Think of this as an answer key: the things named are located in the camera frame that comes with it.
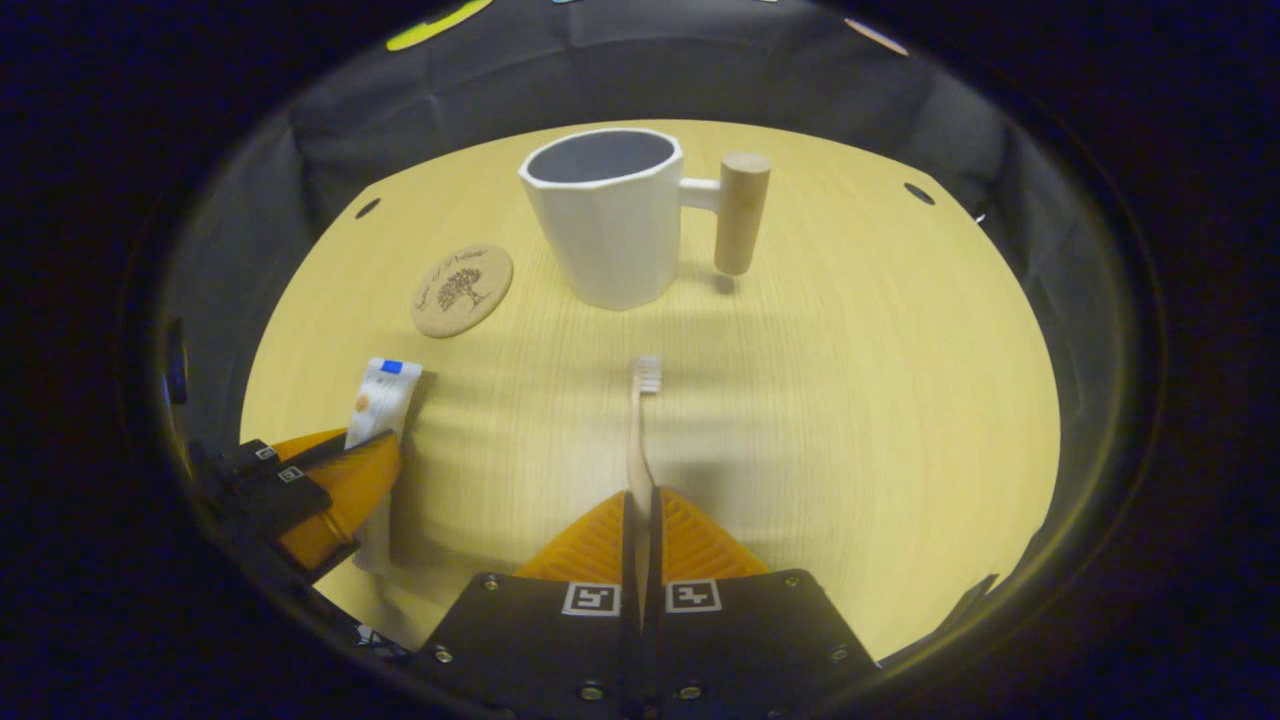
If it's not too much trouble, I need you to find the black backdrop cloth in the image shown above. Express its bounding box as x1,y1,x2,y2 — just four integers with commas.
160,0,1126,641

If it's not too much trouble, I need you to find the white cup with wooden handle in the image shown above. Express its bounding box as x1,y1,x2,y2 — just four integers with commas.
518,128,772,312

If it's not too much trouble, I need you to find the wooden desktop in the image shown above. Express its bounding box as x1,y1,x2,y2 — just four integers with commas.
240,118,1063,666

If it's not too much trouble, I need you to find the wooden toothbrush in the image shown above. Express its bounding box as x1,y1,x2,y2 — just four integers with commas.
624,356,665,601

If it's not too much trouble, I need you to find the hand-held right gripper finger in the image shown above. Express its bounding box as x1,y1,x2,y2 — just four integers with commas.
645,486,881,716
415,488,641,716

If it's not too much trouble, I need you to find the white toothpaste tube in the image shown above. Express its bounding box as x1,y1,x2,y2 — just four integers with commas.
345,357,425,576

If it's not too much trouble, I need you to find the round cork coaster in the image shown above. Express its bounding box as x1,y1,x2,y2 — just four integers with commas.
411,243,515,339

